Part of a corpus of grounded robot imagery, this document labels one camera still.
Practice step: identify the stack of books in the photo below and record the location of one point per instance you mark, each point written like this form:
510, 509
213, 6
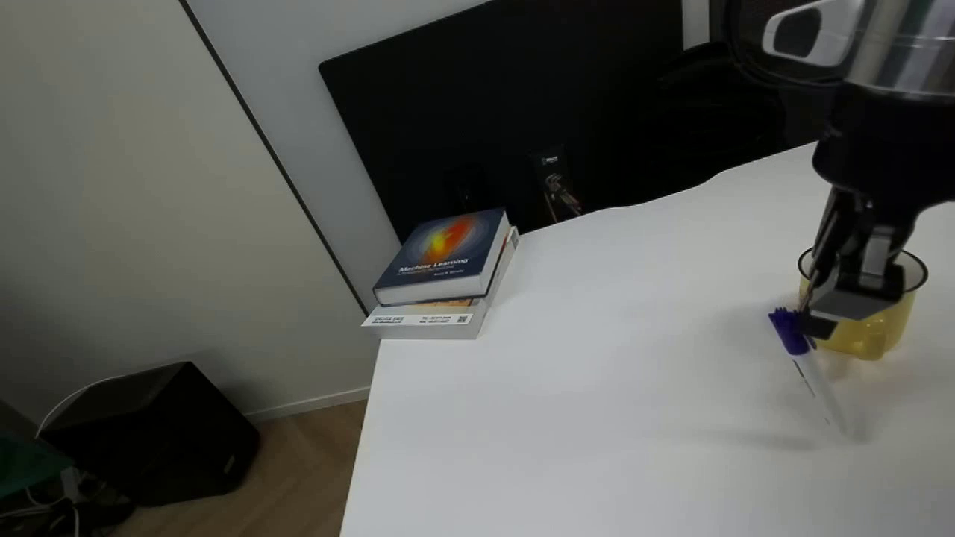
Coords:
436, 318

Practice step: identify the white marker with blue cap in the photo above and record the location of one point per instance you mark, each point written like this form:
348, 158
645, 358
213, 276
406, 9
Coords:
815, 373

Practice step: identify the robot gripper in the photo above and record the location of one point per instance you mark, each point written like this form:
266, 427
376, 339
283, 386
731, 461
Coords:
885, 151

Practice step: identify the black box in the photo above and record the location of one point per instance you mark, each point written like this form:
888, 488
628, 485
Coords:
149, 434

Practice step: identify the black office chair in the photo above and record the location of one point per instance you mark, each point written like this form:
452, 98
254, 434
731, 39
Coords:
697, 128

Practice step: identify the yellow enamel cup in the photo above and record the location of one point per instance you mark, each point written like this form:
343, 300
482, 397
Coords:
874, 333

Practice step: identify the blue book with orange cover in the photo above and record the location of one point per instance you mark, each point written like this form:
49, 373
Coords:
443, 253

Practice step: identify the black flat monitor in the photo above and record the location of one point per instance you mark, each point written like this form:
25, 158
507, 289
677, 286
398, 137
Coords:
497, 109

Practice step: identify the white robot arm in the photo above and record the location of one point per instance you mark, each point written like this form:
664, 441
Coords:
845, 39

